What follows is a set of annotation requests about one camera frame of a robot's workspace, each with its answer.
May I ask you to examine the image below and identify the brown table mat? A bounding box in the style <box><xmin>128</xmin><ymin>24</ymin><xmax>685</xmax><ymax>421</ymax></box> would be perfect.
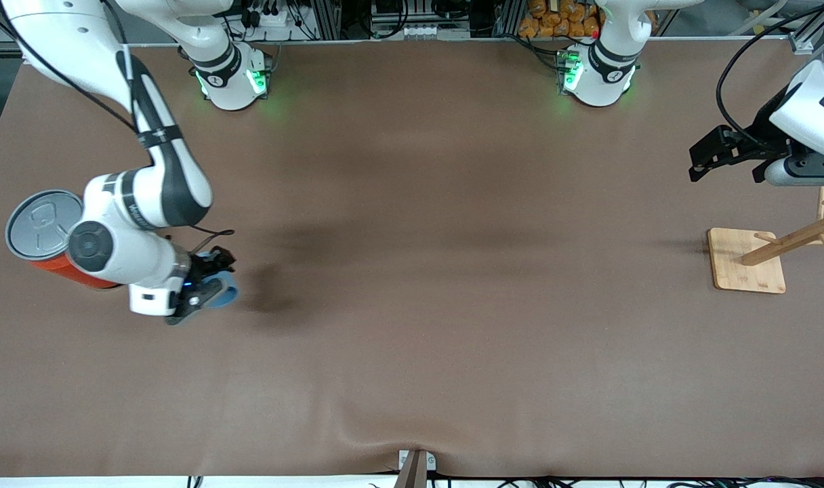
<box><xmin>0</xmin><ymin>37</ymin><xmax>824</xmax><ymax>479</ymax></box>

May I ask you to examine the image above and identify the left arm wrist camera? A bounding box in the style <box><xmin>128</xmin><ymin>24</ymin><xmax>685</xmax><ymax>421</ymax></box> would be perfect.
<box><xmin>764</xmin><ymin>150</ymin><xmax>824</xmax><ymax>188</ymax></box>

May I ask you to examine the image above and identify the metal bracket with brown post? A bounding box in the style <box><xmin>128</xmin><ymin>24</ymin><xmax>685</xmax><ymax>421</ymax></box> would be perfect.
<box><xmin>393</xmin><ymin>449</ymin><xmax>437</xmax><ymax>488</ymax></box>

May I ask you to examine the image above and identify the bag of orange snacks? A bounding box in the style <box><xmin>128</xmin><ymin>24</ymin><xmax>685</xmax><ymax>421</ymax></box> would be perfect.
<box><xmin>518</xmin><ymin>0</ymin><xmax>604</xmax><ymax>40</ymax></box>

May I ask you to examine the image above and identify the light blue plastic cup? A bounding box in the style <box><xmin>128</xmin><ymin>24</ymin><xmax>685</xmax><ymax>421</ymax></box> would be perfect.
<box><xmin>204</xmin><ymin>270</ymin><xmax>239</xmax><ymax>310</ymax></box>

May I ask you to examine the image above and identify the long white power strip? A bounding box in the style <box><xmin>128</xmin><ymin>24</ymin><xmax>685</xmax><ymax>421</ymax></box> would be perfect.
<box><xmin>370</xmin><ymin>23</ymin><xmax>472</xmax><ymax>41</ymax></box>

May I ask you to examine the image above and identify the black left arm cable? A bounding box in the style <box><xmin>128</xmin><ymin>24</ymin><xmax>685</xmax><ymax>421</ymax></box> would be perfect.
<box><xmin>716</xmin><ymin>2</ymin><xmax>824</xmax><ymax>147</ymax></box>

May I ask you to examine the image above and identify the orange can grey lid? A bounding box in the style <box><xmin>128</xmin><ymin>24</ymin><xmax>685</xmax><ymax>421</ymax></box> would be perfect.
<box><xmin>5</xmin><ymin>189</ymin><xmax>123</xmax><ymax>291</ymax></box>

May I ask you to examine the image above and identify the white power strip with plugs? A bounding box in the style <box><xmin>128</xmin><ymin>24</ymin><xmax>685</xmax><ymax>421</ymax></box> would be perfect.
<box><xmin>239</xmin><ymin>0</ymin><xmax>302</xmax><ymax>30</ymax></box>

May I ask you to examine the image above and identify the wooden cup rack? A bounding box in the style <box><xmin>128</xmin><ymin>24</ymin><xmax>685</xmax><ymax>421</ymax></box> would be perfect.
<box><xmin>707</xmin><ymin>186</ymin><xmax>824</xmax><ymax>294</ymax></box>

